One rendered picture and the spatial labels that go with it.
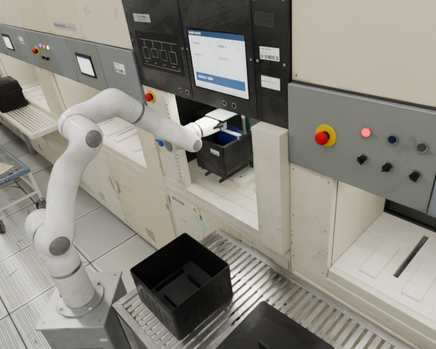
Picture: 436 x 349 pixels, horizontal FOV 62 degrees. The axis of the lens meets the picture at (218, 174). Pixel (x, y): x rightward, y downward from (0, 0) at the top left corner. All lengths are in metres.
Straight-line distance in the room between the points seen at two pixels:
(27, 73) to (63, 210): 3.35
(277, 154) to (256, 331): 0.58
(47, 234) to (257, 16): 0.97
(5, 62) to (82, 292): 3.32
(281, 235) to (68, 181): 0.79
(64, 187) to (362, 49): 1.01
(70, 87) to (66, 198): 1.87
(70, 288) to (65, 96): 1.89
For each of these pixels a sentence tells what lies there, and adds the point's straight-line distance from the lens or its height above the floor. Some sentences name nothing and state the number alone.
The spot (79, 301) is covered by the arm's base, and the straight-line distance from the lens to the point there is 1.61.
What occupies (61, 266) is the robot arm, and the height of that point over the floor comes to 1.00.
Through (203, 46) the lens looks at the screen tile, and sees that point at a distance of 1.36.
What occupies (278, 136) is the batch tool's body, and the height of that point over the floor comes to 1.40.
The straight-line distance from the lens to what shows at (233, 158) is 1.70.
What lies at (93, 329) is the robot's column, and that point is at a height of 0.73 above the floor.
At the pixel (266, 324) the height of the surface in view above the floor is 0.86.
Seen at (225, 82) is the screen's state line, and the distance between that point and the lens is 1.32.
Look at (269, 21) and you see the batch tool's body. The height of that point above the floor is 1.73.
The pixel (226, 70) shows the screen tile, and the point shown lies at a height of 1.56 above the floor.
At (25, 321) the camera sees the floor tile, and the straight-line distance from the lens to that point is 2.85.
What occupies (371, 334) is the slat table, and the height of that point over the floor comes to 0.76.
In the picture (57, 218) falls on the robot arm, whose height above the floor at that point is 1.21.
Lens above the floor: 1.94
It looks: 33 degrees down
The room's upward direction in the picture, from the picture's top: 8 degrees counter-clockwise
